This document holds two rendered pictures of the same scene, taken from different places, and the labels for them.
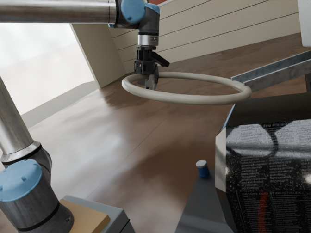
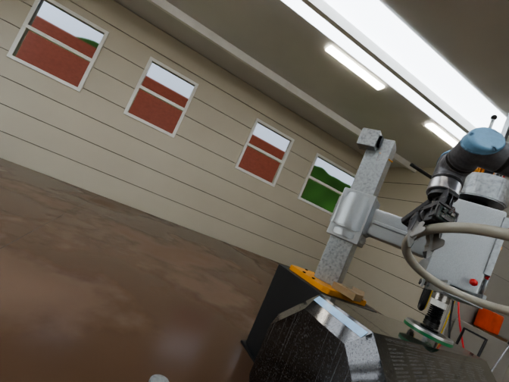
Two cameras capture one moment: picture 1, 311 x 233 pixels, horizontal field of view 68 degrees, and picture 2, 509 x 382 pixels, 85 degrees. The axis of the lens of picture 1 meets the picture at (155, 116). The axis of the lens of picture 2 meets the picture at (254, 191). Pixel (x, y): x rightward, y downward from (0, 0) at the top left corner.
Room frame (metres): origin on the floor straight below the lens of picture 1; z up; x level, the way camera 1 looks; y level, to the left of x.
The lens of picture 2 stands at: (1.12, 0.95, 1.08)
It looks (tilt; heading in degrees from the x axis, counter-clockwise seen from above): 4 degrees up; 299
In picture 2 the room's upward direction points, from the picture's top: 24 degrees clockwise
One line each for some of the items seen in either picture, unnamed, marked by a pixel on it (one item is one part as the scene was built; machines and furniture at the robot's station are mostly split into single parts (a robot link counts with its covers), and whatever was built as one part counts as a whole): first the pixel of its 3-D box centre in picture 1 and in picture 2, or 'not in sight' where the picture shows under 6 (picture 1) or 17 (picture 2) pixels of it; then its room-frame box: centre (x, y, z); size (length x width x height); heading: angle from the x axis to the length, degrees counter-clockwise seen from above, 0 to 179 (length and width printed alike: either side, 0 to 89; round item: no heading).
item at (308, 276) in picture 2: not in sight; (326, 283); (1.51, -1.48, 0.76); 0.49 x 0.49 x 0.05; 56
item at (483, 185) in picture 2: not in sight; (465, 208); (0.87, -1.16, 1.62); 0.96 x 0.25 x 0.17; 89
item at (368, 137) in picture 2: not in sight; (370, 139); (1.61, -1.36, 2.00); 0.20 x 0.18 x 0.15; 146
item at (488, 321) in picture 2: not in sight; (491, 321); (-0.17, -3.97, 1.00); 0.50 x 0.22 x 0.33; 50
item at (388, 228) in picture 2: not in sight; (378, 225); (1.32, -1.48, 1.37); 0.74 x 0.34 x 0.25; 179
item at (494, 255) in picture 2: not in sight; (494, 246); (0.76, -0.74, 1.38); 0.08 x 0.03 x 0.28; 89
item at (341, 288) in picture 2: not in sight; (346, 291); (1.33, -1.30, 0.81); 0.20 x 0.10 x 0.05; 154
